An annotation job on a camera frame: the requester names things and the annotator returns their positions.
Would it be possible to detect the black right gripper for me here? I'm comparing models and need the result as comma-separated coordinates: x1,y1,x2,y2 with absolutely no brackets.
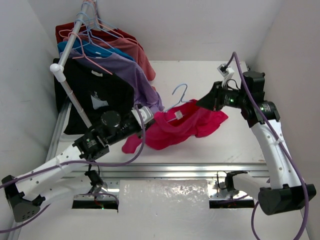
196,81,249,113

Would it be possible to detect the pink t shirt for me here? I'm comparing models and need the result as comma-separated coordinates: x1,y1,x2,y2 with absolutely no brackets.
121,98,229,155

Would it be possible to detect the blue wire hanger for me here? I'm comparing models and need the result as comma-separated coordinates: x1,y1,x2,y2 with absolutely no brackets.
164,83,193,123

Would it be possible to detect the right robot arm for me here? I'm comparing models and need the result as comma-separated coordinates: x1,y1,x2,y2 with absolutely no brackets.
196,71,317,216

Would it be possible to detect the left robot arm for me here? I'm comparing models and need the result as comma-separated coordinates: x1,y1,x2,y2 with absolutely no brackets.
1,106,154,223

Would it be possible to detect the purple t shirt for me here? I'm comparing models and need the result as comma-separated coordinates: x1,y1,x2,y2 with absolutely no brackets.
68,49,165,113

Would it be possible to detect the black t shirt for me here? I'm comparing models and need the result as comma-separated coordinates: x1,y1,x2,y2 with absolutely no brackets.
54,58,134,135

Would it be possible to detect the salmon t shirt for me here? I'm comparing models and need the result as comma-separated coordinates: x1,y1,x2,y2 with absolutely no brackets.
78,36,156,81

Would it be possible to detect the teal t shirt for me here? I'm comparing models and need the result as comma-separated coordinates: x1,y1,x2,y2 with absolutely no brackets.
72,39,134,61

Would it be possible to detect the blue hanger on rack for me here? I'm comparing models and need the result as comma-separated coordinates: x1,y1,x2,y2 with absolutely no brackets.
74,11,114,49

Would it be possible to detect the dark red t shirt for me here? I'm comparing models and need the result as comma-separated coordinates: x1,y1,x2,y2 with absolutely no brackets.
54,22,137,46

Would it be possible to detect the silver clothes rack pole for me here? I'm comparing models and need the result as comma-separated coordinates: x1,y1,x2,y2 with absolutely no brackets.
49,0,92,128

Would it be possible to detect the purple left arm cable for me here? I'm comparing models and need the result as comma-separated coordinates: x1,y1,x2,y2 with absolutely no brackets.
0,106,147,232

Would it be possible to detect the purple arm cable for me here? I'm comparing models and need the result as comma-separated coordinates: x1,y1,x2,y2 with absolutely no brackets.
0,106,147,232
226,51,310,240

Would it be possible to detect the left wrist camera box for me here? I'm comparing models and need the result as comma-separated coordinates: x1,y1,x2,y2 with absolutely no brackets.
131,106,154,126

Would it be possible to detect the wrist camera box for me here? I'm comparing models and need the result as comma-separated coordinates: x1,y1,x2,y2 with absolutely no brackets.
131,106,154,126
217,64,235,86

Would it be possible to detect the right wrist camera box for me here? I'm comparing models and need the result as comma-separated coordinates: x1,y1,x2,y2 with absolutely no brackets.
217,64,235,86

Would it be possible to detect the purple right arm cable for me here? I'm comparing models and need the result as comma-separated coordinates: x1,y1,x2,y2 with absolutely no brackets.
226,51,310,240

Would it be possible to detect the black cable at left base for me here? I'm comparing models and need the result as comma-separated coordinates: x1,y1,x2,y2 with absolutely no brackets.
84,163,105,188

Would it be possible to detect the black cable at base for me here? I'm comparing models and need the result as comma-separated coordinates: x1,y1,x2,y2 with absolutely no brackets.
84,163,105,188
216,170,248,195

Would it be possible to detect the black cable at right base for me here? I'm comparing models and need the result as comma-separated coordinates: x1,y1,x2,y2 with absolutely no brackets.
216,170,248,195

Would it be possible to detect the aluminium table rail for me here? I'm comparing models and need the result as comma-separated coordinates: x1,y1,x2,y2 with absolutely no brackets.
61,162,270,180

